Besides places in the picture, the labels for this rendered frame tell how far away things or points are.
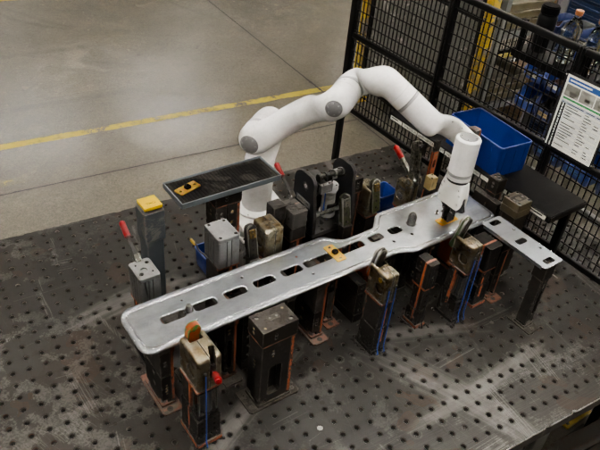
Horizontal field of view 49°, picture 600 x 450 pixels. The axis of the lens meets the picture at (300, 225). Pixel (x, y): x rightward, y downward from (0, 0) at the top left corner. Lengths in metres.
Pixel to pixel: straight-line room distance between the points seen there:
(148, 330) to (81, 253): 0.82
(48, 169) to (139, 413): 2.65
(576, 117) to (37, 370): 2.06
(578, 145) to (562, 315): 0.63
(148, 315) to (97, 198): 2.29
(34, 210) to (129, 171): 0.66
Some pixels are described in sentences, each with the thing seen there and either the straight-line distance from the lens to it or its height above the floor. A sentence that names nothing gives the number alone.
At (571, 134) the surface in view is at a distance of 2.69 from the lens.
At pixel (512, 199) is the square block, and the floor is 1.06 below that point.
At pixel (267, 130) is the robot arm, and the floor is 1.20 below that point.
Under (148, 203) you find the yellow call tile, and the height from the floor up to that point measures 1.16.
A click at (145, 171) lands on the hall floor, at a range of 4.38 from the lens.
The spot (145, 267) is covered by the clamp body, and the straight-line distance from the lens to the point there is 2.00.
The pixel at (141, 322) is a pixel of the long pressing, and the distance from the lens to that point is 1.92.
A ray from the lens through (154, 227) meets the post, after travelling 2.11.
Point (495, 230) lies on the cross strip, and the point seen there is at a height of 1.00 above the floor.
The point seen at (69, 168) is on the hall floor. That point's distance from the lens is 4.48.
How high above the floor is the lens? 2.36
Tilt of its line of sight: 37 degrees down
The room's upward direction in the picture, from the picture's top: 6 degrees clockwise
